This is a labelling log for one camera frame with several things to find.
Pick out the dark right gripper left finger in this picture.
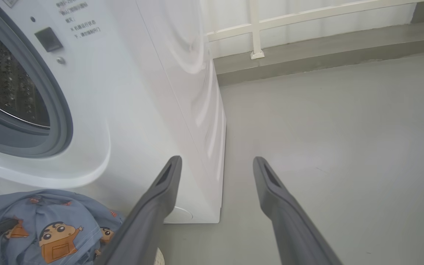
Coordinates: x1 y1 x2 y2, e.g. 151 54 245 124
94 155 183 265

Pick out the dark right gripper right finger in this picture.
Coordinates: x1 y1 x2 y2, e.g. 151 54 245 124
252 156 343 265

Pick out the blue cartoon print garment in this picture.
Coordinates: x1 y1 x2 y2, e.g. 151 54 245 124
0 189 126 265

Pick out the white front-load washing machine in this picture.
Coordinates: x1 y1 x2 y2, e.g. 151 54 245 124
0 0 227 224

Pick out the white metal railing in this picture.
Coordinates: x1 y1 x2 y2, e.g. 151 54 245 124
206 0 424 60

